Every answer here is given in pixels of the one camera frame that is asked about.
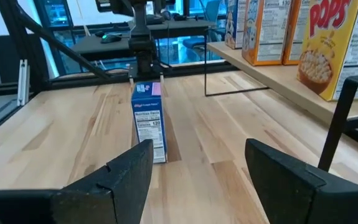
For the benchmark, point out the silver aluminium bracket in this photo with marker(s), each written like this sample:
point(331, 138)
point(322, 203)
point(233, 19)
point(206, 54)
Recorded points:
point(23, 84)

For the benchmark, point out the yellow Pops cereal box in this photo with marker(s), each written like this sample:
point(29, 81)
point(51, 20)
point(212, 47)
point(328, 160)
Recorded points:
point(322, 37)

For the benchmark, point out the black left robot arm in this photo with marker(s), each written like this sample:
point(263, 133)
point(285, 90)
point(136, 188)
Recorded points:
point(141, 46)

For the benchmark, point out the blue grey office chair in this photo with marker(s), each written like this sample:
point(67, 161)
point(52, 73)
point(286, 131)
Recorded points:
point(197, 43)

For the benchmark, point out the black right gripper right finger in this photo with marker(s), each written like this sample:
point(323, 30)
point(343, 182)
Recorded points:
point(306, 199)

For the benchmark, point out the orange Mini Wheats cereal box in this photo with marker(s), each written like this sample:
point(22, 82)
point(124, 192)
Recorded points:
point(249, 49)
point(295, 31)

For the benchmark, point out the black computer mouse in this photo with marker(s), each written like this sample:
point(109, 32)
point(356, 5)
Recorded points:
point(110, 38)

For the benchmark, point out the black metal rig frame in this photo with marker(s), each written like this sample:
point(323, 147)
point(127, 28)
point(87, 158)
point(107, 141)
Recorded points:
point(38, 77)

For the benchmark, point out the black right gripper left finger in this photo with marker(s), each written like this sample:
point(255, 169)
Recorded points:
point(73, 205)

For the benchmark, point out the blue Frosted Flakes cereal box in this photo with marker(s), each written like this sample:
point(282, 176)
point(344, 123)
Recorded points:
point(149, 102)
point(232, 31)

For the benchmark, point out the wooden shelf with black frame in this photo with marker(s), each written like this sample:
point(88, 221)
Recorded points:
point(275, 77)

